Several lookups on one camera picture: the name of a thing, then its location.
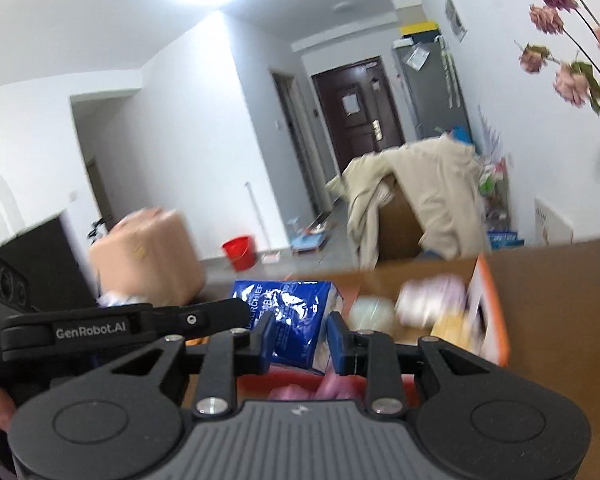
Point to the beige coat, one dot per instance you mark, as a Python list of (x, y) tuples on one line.
[(445, 185)]

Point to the dried pink flowers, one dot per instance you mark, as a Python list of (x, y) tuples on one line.
[(570, 82)]

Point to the pink soft cloth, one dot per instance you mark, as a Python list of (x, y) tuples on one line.
[(340, 385)]

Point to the blue floor tray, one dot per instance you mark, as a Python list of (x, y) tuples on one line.
[(310, 242)]

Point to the orange-rimmed cardboard box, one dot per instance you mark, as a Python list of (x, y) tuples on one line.
[(495, 320)]

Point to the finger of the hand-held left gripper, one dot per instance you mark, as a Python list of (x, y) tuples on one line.
[(200, 317)]

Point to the stack of blue packets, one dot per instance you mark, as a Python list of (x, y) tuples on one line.
[(505, 240)]

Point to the large brown cardboard box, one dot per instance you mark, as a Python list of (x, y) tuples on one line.
[(400, 220)]

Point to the red bucket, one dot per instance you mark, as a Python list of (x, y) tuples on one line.
[(240, 255)]

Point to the mop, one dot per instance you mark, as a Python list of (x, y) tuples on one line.
[(270, 258)]

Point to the dark brown door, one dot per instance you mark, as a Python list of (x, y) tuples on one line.
[(330, 110)]

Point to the blue tissue packet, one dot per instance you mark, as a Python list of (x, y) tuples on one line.
[(300, 310)]

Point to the black cabinet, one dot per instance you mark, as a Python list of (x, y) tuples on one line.
[(55, 260)]

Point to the wall electrical panel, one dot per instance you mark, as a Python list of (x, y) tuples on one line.
[(456, 15)]

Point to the cluttered storage rack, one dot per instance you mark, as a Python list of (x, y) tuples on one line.
[(495, 185)]

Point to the purple and white packet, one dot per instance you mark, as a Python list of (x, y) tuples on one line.
[(430, 300)]

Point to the yellow and blue box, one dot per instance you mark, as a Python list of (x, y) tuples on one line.
[(420, 30)]

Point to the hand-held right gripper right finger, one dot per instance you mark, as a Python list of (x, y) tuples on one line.
[(336, 342)]

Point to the grey refrigerator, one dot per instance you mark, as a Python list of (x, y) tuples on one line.
[(430, 100)]

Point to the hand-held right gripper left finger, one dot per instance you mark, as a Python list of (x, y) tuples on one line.
[(262, 342)]

